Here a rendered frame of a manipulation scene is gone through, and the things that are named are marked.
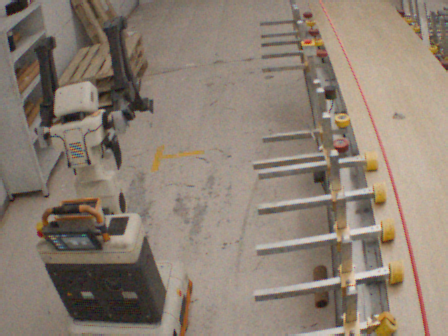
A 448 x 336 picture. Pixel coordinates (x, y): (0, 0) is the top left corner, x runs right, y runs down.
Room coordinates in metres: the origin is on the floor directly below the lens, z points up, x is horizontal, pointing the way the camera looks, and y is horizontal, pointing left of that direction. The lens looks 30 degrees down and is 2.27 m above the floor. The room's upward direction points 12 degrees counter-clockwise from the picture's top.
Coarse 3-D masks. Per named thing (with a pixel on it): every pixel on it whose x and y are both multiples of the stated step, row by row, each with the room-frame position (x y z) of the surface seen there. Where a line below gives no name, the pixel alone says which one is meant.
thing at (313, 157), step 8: (320, 152) 2.42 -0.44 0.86; (264, 160) 2.45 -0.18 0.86; (272, 160) 2.44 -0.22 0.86; (280, 160) 2.42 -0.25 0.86; (288, 160) 2.42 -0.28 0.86; (296, 160) 2.41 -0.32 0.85; (304, 160) 2.40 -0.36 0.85; (312, 160) 2.40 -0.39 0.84; (320, 160) 2.39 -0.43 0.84; (256, 168) 2.44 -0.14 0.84; (264, 168) 2.43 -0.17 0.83
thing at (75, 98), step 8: (64, 88) 2.60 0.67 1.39; (72, 88) 2.59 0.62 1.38; (80, 88) 2.57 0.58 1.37; (88, 88) 2.57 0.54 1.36; (96, 88) 2.65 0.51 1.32; (56, 96) 2.59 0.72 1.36; (64, 96) 2.57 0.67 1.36; (72, 96) 2.56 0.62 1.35; (80, 96) 2.54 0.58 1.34; (88, 96) 2.54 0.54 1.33; (96, 96) 2.62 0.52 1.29; (56, 104) 2.56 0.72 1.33; (64, 104) 2.54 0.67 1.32; (72, 104) 2.53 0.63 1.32; (80, 104) 2.52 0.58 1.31; (88, 104) 2.52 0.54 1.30; (96, 104) 2.61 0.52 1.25; (56, 112) 2.54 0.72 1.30; (64, 112) 2.53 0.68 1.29; (72, 112) 2.52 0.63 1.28; (88, 112) 2.54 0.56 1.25
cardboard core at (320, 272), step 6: (318, 270) 2.51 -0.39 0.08; (324, 270) 2.50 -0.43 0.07; (318, 276) 2.46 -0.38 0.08; (324, 276) 2.45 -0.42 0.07; (318, 294) 2.30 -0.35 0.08; (324, 294) 2.29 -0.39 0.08; (318, 300) 2.26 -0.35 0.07; (324, 300) 2.31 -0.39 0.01; (318, 306) 2.26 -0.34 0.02; (324, 306) 2.25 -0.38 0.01
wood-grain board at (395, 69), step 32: (320, 32) 4.05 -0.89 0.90; (352, 32) 3.97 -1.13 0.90; (384, 32) 3.91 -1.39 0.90; (352, 64) 3.33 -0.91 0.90; (384, 64) 3.26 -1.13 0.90; (416, 64) 3.20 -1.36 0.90; (352, 96) 2.86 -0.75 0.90; (384, 96) 2.80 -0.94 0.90; (416, 96) 2.74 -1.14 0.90; (352, 128) 2.52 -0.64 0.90; (384, 128) 2.45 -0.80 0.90; (416, 128) 2.39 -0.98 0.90; (416, 160) 2.10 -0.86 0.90; (416, 192) 1.86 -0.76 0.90; (416, 224) 1.66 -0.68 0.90; (384, 256) 1.53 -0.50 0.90; (416, 256) 1.47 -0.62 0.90; (416, 320) 1.14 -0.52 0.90
